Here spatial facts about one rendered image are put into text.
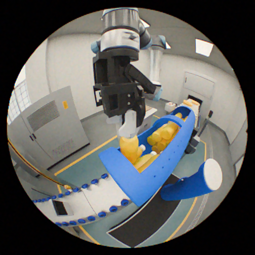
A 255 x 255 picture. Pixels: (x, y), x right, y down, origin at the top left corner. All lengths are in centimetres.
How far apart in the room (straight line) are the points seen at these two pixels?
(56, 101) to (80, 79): 151
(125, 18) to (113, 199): 65
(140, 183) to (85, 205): 43
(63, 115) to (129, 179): 144
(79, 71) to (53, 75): 87
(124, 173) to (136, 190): 6
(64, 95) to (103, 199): 141
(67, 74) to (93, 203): 279
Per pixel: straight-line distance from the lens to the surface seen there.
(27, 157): 71
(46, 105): 148
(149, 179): 23
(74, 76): 274
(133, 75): 16
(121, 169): 21
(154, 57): 58
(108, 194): 52
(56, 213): 53
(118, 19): 17
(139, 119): 17
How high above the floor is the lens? 143
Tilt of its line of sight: 38 degrees down
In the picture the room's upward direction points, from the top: straight up
